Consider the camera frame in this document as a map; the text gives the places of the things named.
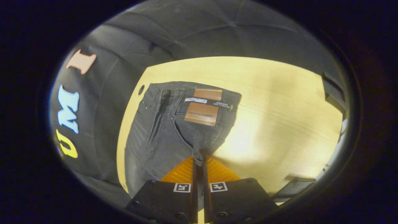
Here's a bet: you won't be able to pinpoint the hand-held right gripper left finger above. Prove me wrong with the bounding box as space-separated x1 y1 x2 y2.
124 156 200 224

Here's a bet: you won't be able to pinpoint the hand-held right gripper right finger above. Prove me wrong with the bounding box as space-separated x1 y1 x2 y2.
199 155 279 224

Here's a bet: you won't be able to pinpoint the dark grey jeans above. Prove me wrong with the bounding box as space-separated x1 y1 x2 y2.
124 82 242 198

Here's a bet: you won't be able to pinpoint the dark furniture piece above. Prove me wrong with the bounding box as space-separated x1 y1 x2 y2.
321 71 348 114
273 176 317 203

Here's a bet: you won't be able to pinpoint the black backdrop cloth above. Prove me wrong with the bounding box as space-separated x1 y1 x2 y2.
49 0 345 208

